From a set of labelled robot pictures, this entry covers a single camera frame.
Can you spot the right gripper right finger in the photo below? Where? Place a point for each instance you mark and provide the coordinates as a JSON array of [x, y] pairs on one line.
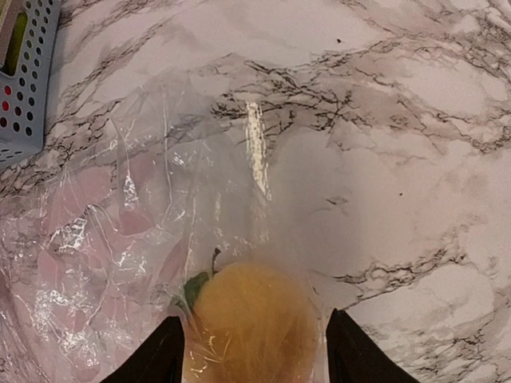
[[354, 358]]

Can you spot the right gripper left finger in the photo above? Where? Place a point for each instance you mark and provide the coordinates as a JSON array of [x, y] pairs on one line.
[[159, 359]]

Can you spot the orange fake peach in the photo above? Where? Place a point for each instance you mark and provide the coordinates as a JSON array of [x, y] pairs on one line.
[[250, 318]]

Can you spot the clear zip top bag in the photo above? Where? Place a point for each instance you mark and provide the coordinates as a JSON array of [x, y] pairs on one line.
[[94, 257]]

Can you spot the light blue plastic basket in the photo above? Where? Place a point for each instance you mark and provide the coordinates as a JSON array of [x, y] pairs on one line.
[[24, 95]]

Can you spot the green fake pear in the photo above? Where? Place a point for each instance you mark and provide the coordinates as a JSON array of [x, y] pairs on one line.
[[15, 44]]

